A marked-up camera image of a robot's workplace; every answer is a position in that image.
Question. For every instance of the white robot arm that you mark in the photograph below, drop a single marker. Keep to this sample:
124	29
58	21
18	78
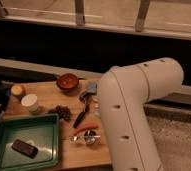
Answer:
122	92

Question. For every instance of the green plastic tray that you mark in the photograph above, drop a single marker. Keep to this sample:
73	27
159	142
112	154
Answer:
29	143

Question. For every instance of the blue sponge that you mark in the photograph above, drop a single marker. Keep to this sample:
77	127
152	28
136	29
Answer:
92	87

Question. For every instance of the wooden table board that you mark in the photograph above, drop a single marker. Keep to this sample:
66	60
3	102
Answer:
73	155

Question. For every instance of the red-brown bowl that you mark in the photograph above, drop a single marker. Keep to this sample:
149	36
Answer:
67	81

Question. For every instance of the bunch of dark grapes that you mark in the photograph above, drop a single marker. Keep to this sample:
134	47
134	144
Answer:
63	112

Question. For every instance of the orange carrot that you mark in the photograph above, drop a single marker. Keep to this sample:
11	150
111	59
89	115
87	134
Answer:
85	127

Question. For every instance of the metal strainer spoon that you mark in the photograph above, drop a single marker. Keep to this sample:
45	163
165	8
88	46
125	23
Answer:
90	137

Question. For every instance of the white cup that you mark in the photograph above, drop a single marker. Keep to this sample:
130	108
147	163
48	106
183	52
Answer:
30	102

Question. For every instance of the peach fruit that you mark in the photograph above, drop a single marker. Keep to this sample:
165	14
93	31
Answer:
17	90

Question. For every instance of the dark brown rectangular block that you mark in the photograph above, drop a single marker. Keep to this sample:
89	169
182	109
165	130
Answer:
24	148

